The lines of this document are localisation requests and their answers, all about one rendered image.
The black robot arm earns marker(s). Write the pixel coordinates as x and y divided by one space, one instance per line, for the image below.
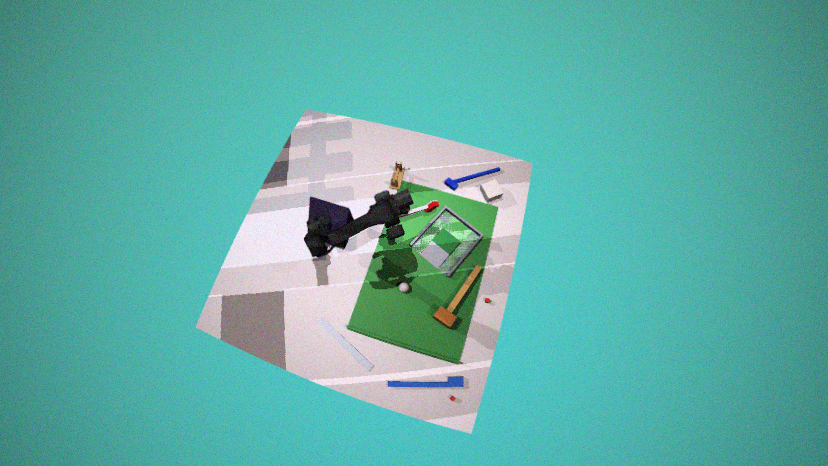
383 211

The orange wooden mallet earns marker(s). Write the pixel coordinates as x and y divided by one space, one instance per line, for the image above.
445 316

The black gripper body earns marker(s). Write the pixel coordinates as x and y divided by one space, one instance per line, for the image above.
395 231

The green putting mat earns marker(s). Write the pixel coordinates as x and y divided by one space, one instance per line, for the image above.
407 317

